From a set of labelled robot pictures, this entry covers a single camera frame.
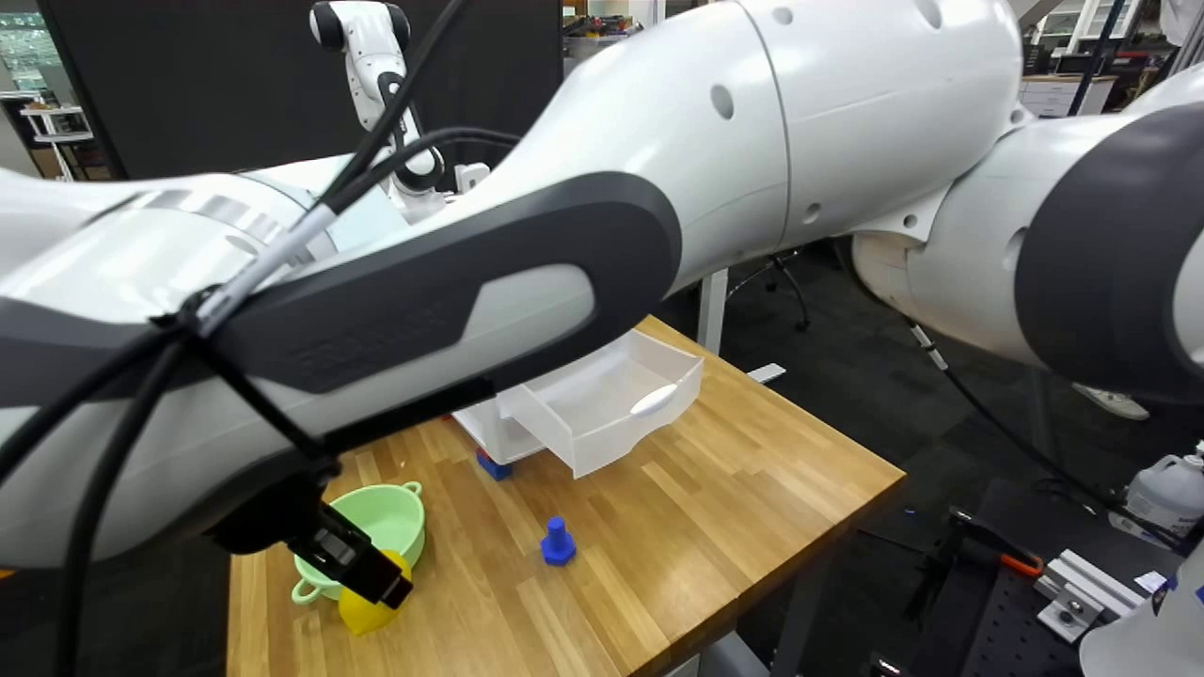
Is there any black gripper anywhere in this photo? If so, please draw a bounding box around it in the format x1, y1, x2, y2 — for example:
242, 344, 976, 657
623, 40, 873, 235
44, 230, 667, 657
204, 465, 419, 613

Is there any translucent plastic drawer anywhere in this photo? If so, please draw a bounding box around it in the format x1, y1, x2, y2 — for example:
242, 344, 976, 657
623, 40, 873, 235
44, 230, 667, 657
495, 331, 708, 480

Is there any blue plastic peg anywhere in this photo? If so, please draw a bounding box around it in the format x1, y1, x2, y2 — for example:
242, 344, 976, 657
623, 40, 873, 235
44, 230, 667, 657
538, 515, 578, 573

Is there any black backdrop panel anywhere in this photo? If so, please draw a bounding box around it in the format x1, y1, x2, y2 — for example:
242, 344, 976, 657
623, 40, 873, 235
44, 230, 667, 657
35, 0, 568, 183

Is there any aluminium extrusion profile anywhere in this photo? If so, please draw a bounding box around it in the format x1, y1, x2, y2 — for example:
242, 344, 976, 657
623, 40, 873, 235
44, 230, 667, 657
1035, 544, 1139, 647

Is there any white plastic bottle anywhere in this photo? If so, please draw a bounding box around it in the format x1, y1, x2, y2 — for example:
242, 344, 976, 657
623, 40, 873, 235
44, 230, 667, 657
1121, 441, 1204, 540

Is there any green pot with handles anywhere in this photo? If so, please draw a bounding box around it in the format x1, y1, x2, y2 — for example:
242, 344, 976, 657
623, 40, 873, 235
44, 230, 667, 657
288, 476, 428, 613

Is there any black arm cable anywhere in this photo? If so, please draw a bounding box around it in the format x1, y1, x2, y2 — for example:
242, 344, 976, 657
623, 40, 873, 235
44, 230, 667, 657
0, 0, 532, 677

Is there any black clamp orange handle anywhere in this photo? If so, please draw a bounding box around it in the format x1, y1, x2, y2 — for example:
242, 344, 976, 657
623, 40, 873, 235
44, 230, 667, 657
917, 505, 1046, 617

